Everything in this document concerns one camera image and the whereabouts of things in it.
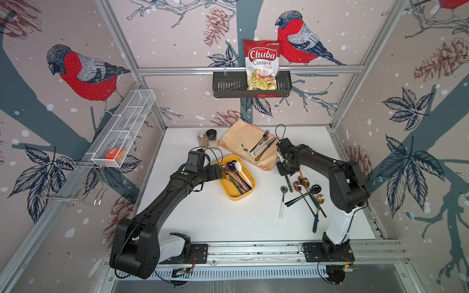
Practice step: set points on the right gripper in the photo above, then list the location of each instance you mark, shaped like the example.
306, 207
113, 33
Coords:
283, 173

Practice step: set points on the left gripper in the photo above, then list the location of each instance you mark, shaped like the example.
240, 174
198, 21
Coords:
212, 175

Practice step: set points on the rainbow iridescent spoon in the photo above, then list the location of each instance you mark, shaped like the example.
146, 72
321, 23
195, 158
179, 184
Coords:
298, 188

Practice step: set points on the purple metal spoon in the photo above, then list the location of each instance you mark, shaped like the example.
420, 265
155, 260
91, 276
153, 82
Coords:
232, 169

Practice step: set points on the clear handled small spoon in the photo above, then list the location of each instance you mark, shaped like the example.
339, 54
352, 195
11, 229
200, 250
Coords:
284, 190

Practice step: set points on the yellow plastic storage box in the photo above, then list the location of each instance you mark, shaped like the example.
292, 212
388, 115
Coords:
229, 189

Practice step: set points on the white plastic spoon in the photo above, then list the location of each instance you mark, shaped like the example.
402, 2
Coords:
239, 168

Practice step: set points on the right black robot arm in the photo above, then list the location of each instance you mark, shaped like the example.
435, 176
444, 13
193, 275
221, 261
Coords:
347, 185

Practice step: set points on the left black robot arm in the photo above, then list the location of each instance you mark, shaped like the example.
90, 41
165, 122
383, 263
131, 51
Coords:
136, 247

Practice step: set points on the black metal spoon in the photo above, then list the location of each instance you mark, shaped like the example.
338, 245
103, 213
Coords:
316, 189

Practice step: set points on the orange box on shelf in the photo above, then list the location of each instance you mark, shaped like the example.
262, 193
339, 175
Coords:
115, 154

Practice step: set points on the glass spice jar brown contents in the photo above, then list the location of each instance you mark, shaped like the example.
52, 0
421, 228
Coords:
202, 139

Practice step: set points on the beige cloth napkin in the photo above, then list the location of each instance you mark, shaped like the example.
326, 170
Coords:
251, 136

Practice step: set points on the glass spice jar black lid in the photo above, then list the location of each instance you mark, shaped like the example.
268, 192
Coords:
212, 138

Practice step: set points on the red cassava chips bag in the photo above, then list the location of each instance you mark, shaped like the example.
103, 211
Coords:
262, 59

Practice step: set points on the cream handled knife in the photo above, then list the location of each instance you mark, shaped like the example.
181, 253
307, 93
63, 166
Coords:
247, 152

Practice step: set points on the dark green handled spoon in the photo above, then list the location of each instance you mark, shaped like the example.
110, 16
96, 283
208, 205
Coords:
315, 223

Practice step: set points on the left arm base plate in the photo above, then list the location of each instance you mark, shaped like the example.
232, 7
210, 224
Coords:
195, 253

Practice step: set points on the white wire shelf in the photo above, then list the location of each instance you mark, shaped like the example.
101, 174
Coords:
126, 128

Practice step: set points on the black wall basket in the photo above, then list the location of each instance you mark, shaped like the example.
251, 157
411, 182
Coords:
241, 85

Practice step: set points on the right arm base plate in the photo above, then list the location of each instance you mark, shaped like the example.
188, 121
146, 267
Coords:
324, 251

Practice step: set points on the wire hook rack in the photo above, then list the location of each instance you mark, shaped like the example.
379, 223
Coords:
87, 185

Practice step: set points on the aluminium frame rail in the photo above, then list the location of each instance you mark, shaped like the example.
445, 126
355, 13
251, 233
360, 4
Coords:
276, 253

